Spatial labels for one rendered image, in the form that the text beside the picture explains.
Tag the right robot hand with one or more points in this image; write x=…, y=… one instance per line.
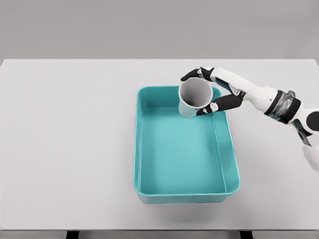
x=230, y=81

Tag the white paper cup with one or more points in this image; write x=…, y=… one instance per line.
x=193, y=97

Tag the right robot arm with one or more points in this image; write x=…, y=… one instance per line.
x=286, y=105

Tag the teal rectangular basket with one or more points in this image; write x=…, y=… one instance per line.
x=184, y=149

